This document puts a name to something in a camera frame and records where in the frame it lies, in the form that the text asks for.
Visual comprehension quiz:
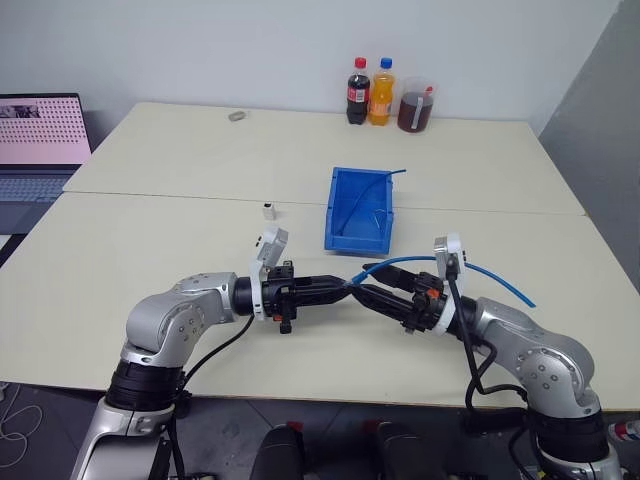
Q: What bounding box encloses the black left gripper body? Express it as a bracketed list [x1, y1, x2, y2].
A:
[259, 259, 302, 336]

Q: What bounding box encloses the orange soda bottle blue cap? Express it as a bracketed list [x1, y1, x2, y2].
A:
[367, 56, 398, 128]

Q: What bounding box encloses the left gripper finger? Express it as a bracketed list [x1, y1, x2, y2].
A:
[298, 291, 350, 309]
[296, 273, 352, 295]

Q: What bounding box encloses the long blue cable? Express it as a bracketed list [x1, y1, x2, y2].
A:
[351, 255, 540, 309]

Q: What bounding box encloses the thin blue cable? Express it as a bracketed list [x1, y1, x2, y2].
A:
[333, 168, 408, 237]

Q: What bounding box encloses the blue plastic bin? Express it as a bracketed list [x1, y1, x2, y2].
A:
[323, 165, 397, 255]

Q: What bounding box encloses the clear jug brown liquid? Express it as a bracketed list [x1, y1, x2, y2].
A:
[396, 75, 441, 135]

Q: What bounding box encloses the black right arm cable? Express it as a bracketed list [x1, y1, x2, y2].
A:
[445, 254, 532, 427]

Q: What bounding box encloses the thin white floor cable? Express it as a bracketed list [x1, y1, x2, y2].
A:
[0, 381, 45, 472]

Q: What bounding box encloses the dark rounded shape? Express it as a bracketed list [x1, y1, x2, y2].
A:
[249, 422, 307, 480]
[370, 419, 442, 480]

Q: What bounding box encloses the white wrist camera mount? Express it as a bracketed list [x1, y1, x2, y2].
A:
[431, 231, 470, 337]
[247, 224, 291, 321]

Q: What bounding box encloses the white and red object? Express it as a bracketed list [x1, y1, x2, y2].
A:
[606, 418, 640, 445]

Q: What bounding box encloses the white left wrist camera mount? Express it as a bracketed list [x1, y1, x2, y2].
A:
[247, 224, 291, 321]

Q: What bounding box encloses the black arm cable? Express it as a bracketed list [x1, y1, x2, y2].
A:
[445, 254, 532, 427]
[162, 314, 257, 480]

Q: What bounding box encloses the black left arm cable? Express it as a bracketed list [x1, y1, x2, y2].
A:
[162, 314, 257, 480]

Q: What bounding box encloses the cola bottle red cap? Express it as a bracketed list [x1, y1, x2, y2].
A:
[345, 56, 373, 127]

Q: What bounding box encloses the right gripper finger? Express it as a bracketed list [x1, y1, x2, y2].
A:
[361, 261, 422, 291]
[350, 284, 418, 327]

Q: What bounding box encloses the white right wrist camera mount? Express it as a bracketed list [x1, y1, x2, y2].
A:
[431, 231, 470, 337]

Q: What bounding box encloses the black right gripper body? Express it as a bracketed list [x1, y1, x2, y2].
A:
[402, 271, 447, 334]

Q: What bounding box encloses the open laptop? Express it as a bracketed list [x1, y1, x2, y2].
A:
[0, 92, 95, 204]

